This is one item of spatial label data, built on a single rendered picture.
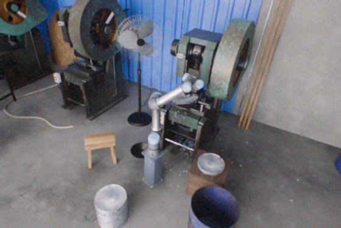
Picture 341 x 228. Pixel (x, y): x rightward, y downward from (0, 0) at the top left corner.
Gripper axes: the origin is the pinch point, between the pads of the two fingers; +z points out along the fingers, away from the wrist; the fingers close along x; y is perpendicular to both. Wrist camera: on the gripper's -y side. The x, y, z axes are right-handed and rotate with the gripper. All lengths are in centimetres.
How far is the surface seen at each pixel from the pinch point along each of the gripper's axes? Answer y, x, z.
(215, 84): -18.2, 1.4, -27.7
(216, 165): -19, 80, 12
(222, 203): -3, 113, -7
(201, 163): -5, 74, 18
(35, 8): 132, -225, 194
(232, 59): -26, -13, -51
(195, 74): -22.6, -23.2, 11.4
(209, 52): -27.5, -34.0, -18.8
